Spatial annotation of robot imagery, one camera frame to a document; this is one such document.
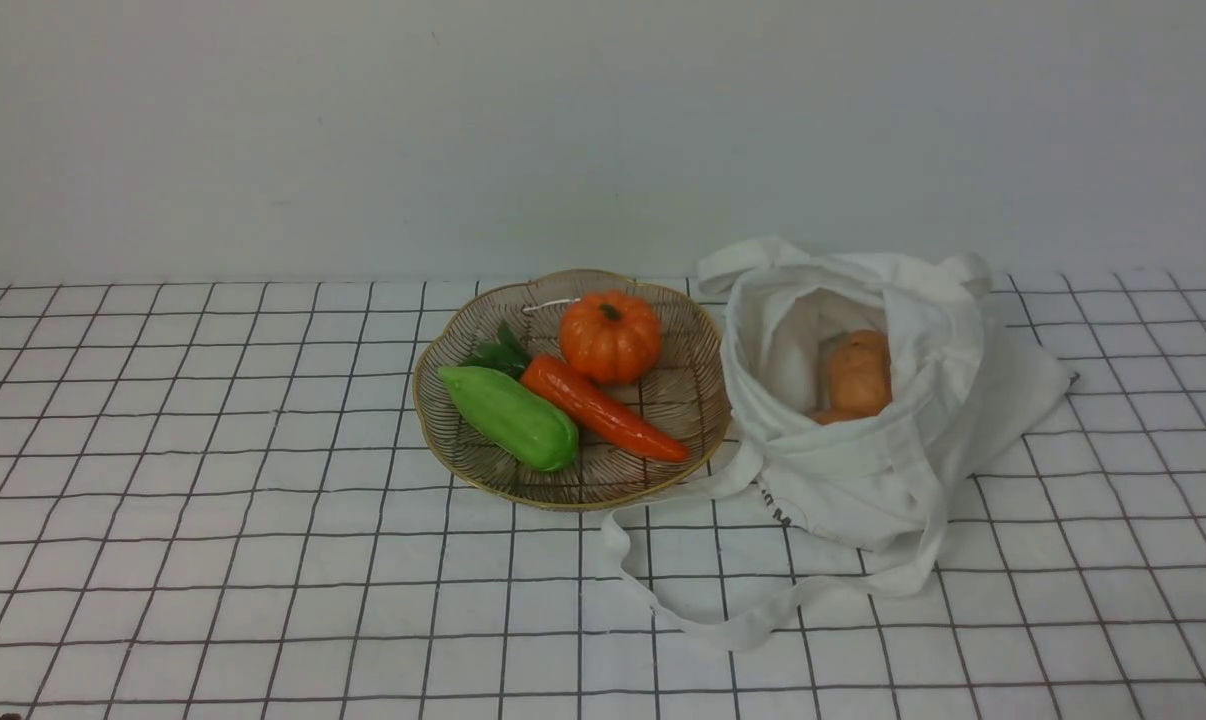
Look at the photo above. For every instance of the brown toy potato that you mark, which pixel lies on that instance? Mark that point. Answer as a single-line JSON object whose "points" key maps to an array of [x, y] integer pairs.
{"points": [[859, 383]]}

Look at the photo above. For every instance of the orange toy pumpkin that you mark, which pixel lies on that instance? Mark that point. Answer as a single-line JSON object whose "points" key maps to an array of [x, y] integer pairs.
{"points": [[612, 338]]}

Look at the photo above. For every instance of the white cloth bag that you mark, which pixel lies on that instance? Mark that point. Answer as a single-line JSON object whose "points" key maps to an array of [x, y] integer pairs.
{"points": [[965, 389]]}

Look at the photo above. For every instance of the green toy gourd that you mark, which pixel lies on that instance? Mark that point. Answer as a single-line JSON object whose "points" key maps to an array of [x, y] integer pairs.
{"points": [[513, 418]]}

